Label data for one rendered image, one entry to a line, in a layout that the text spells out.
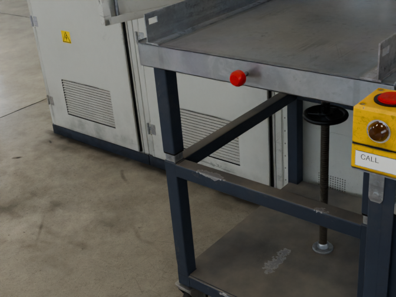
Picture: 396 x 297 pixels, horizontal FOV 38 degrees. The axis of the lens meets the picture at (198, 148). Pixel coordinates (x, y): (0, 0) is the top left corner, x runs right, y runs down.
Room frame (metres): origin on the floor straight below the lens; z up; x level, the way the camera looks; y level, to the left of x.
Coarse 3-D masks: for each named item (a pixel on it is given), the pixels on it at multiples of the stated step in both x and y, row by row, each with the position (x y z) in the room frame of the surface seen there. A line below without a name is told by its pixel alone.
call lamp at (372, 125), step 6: (372, 120) 0.70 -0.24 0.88; (378, 120) 0.70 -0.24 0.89; (372, 126) 0.69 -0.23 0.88; (378, 126) 0.69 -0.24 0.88; (384, 126) 0.69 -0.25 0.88; (372, 132) 0.69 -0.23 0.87; (378, 132) 0.69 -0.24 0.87; (384, 132) 0.68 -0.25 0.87; (390, 132) 0.69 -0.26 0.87; (372, 138) 0.69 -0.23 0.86; (378, 138) 0.69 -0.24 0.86; (384, 138) 0.69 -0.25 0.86
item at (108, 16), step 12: (108, 0) 1.58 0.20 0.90; (120, 0) 1.59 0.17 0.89; (132, 0) 1.61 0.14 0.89; (144, 0) 1.63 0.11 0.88; (156, 0) 1.65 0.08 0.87; (168, 0) 1.67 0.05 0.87; (180, 0) 1.69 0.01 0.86; (108, 12) 1.54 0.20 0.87; (120, 12) 1.59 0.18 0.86; (132, 12) 1.58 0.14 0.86; (144, 12) 1.60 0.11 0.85; (108, 24) 1.54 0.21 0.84
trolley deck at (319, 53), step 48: (288, 0) 1.62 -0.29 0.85; (336, 0) 1.57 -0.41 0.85; (384, 0) 1.52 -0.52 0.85; (144, 48) 1.31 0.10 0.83; (192, 48) 1.24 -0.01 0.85; (240, 48) 1.21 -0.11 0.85; (288, 48) 1.18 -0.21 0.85; (336, 48) 1.15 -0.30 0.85; (384, 48) 1.12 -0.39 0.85; (336, 96) 0.99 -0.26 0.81
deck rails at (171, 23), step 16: (192, 0) 1.43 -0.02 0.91; (208, 0) 1.48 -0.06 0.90; (224, 0) 1.52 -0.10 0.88; (240, 0) 1.58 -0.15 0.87; (256, 0) 1.64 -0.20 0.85; (144, 16) 1.31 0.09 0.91; (160, 16) 1.34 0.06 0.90; (176, 16) 1.38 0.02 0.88; (192, 16) 1.43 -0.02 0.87; (208, 16) 1.47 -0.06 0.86; (224, 16) 1.48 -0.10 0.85; (160, 32) 1.34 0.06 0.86; (176, 32) 1.37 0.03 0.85; (384, 64) 0.95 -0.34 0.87; (368, 80) 0.95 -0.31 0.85
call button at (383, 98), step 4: (388, 92) 0.74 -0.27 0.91; (392, 92) 0.74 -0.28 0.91; (380, 96) 0.73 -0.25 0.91; (384, 96) 0.73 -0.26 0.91; (388, 96) 0.73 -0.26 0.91; (392, 96) 0.73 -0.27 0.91; (380, 100) 0.72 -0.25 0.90; (384, 100) 0.72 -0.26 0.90; (388, 100) 0.71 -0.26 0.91; (392, 100) 0.71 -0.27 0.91
